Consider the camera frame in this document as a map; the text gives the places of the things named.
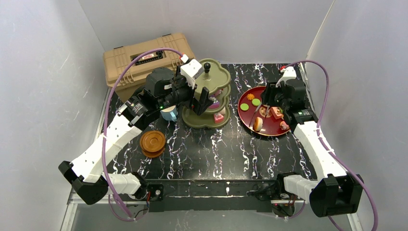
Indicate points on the green three-tier serving stand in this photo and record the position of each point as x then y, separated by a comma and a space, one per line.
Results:
217, 80

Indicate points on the orange glazed donut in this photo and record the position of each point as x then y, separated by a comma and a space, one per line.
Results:
258, 124

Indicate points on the round yellow biscuit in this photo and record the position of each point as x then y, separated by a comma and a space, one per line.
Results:
264, 112

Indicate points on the red round lacquer tray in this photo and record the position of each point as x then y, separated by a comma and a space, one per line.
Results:
271, 126

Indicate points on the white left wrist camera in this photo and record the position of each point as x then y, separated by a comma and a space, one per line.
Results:
191, 71

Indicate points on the stacked brown wooden coasters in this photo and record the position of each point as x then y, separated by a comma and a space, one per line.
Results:
152, 143

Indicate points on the green macaron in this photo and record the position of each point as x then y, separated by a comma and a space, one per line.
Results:
255, 102
244, 107

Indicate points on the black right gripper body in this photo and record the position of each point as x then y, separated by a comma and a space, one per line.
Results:
273, 96

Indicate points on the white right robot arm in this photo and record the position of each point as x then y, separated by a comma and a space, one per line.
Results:
322, 165

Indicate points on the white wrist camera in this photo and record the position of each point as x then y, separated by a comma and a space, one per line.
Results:
288, 73
191, 71

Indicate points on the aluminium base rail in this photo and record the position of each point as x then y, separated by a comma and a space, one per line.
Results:
206, 195

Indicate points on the blue mug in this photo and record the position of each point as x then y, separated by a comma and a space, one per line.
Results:
169, 114

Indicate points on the purple frosted cake slice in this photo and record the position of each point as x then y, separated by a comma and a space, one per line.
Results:
215, 103

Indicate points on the pink swirl roll cake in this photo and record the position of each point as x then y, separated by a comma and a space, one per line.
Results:
284, 126

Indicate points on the orange flower cookie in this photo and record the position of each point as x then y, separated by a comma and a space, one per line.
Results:
250, 97

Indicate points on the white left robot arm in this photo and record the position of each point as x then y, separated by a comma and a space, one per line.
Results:
88, 173

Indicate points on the pink sprinkled cake slice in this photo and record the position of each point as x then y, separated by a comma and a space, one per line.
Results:
218, 118

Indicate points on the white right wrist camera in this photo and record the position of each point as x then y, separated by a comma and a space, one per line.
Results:
288, 73

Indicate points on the red layered cake square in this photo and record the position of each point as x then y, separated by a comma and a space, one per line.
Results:
218, 92

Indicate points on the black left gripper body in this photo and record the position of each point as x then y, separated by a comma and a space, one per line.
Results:
194, 96

